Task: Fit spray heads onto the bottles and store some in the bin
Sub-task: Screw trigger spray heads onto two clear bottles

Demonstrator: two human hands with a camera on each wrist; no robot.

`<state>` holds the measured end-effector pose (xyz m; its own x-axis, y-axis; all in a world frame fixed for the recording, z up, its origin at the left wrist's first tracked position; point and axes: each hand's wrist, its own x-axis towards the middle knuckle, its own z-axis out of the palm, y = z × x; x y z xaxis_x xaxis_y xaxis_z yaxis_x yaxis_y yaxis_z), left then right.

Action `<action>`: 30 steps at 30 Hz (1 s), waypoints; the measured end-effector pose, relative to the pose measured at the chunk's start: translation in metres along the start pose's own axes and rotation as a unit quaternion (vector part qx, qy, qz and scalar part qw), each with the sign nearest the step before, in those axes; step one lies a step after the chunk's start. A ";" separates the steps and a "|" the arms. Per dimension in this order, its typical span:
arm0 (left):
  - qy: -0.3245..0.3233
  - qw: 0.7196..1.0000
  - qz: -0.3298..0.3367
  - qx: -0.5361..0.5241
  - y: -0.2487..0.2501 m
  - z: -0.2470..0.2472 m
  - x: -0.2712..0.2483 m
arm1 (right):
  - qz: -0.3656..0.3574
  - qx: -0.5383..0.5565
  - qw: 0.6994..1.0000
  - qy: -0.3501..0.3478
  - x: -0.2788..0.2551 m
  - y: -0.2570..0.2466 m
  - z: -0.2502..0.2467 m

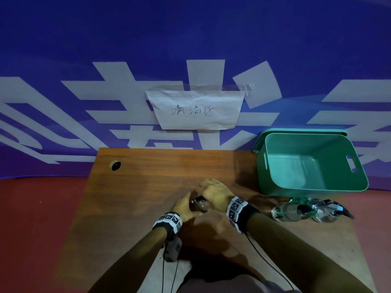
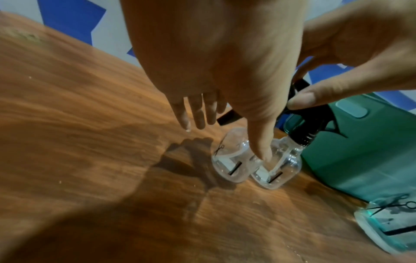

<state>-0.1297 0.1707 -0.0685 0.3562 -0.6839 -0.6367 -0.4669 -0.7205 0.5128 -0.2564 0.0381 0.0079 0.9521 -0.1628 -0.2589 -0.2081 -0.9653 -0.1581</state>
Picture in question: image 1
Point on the person's right forearm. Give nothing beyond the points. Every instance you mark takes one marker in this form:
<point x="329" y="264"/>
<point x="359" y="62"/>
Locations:
<point x="299" y="256"/>

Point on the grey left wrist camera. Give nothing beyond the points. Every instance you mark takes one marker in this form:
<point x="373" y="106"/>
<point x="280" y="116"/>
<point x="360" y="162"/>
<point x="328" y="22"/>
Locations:
<point x="172" y="249"/>

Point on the left marker wristband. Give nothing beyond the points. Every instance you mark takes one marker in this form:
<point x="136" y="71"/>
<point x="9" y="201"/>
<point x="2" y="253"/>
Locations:
<point x="169" y="222"/>

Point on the small clear bottle black cap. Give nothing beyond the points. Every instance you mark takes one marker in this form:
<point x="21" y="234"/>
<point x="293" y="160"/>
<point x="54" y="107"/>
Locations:
<point x="202" y="205"/>

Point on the person's right fingers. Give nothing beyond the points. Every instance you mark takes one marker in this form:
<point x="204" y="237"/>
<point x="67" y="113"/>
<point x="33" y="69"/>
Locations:
<point x="205" y="187"/>

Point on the green plastic bin lid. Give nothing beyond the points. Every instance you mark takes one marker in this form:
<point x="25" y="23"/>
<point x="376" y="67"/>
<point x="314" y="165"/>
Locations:
<point x="259" y="140"/>

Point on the person's left fingers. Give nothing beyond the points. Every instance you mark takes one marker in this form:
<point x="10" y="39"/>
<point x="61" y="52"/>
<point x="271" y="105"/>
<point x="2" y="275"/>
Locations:
<point x="187" y="198"/>

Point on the crushed clear plastic bottle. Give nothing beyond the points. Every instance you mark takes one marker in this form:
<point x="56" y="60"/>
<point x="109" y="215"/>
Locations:
<point x="328" y="210"/>

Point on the right marker wristband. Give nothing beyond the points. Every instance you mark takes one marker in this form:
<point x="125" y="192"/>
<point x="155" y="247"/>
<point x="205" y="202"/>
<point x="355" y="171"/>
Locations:
<point x="239" y="212"/>

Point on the person's left hand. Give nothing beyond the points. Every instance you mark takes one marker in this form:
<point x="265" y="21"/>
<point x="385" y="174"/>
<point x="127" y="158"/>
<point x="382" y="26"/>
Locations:
<point x="182" y="209"/>

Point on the white paper sign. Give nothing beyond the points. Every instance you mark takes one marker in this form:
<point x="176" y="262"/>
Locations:
<point x="195" y="111"/>

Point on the marker wristband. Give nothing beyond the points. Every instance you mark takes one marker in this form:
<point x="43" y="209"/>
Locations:
<point x="239" y="212"/>
<point x="169" y="222"/>

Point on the green plastic storage bin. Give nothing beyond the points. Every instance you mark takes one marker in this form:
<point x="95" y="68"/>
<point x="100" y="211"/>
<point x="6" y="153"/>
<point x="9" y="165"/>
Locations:
<point x="308" y="180"/>

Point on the person's right hand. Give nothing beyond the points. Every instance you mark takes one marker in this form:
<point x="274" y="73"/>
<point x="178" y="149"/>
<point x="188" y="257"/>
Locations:
<point x="217" y="195"/>

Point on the person's left forearm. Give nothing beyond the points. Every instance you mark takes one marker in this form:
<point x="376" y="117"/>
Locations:
<point x="131" y="262"/>

